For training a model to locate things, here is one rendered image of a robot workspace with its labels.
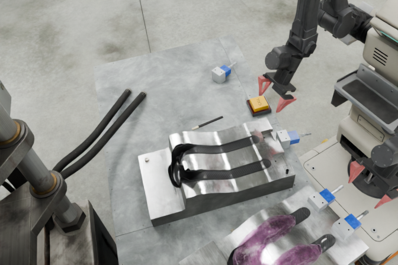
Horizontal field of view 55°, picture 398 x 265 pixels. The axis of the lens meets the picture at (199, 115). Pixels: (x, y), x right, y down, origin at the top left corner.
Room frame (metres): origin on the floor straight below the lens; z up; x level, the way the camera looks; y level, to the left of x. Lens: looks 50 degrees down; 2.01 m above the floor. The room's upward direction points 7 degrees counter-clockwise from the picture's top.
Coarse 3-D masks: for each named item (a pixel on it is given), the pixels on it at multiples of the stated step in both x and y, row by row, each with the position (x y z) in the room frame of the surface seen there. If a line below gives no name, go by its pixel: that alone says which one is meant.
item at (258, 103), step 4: (260, 96) 1.05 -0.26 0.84; (252, 100) 1.04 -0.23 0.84; (256, 100) 1.03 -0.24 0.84; (260, 100) 1.03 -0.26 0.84; (264, 100) 1.03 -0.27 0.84; (252, 104) 1.01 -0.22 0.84; (256, 104) 1.01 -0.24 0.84; (260, 104) 1.01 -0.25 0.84; (264, 104) 1.01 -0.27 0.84; (256, 108) 0.99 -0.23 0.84; (260, 108) 0.99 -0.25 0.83; (264, 108) 1.00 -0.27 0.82
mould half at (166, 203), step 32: (256, 128) 0.85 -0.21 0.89; (160, 160) 0.78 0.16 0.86; (192, 160) 0.71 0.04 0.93; (224, 160) 0.73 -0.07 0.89; (256, 160) 0.71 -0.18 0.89; (160, 192) 0.65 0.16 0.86; (192, 192) 0.59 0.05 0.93; (224, 192) 0.60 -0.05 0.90; (256, 192) 0.62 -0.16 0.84; (160, 224) 0.56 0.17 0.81
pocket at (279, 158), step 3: (279, 153) 0.73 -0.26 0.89; (282, 153) 0.73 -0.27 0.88; (273, 156) 0.73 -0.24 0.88; (276, 156) 0.73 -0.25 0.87; (279, 156) 0.73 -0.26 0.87; (282, 156) 0.73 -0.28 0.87; (276, 159) 0.72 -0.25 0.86; (279, 159) 0.72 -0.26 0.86; (282, 159) 0.72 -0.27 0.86; (285, 159) 0.71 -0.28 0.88; (276, 162) 0.71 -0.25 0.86; (279, 162) 0.71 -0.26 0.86; (282, 162) 0.71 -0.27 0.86; (285, 162) 0.70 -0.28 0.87; (279, 165) 0.70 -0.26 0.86; (282, 165) 0.70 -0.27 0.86
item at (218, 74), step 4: (232, 64) 1.27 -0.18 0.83; (216, 68) 1.23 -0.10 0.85; (220, 68) 1.24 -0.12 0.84; (224, 68) 1.24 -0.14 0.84; (228, 68) 1.24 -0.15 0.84; (212, 72) 1.22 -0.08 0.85; (216, 72) 1.21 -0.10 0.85; (220, 72) 1.20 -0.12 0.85; (224, 72) 1.20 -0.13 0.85; (228, 72) 1.22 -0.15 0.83; (212, 76) 1.22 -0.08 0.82; (216, 76) 1.20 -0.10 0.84; (220, 76) 1.19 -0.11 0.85; (224, 76) 1.20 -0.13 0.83; (216, 80) 1.20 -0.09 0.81; (220, 80) 1.19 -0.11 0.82; (224, 80) 1.20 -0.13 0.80
